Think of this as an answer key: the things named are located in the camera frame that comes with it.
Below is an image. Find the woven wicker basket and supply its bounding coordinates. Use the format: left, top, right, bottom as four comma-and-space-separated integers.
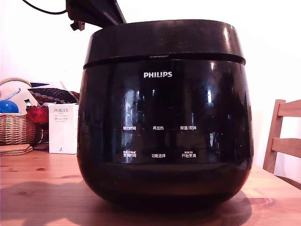
0, 77, 36, 146

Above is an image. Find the light blue ribbon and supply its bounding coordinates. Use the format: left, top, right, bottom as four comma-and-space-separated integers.
2, 88, 21, 101

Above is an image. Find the wooden chair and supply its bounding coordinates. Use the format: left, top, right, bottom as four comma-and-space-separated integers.
262, 99, 301, 185

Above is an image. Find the black rice cooker lid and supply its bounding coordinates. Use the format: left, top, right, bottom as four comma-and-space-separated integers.
82, 19, 246, 70

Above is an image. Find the stack of cork coasters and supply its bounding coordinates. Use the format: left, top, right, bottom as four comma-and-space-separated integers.
0, 144, 33, 157

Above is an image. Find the white Porlex box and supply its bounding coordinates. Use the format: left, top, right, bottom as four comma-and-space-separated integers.
48, 103, 79, 155

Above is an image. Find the black Philips rice cooker body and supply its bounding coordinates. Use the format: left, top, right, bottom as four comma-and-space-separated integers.
76, 58, 255, 208

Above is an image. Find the dark dotted patterned cushion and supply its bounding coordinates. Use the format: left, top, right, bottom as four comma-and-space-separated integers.
27, 81, 80, 106

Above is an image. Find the blue ball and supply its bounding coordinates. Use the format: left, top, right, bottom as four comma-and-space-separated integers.
0, 99, 19, 114

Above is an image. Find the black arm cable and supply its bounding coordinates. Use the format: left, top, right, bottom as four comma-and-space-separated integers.
22, 0, 68, 14

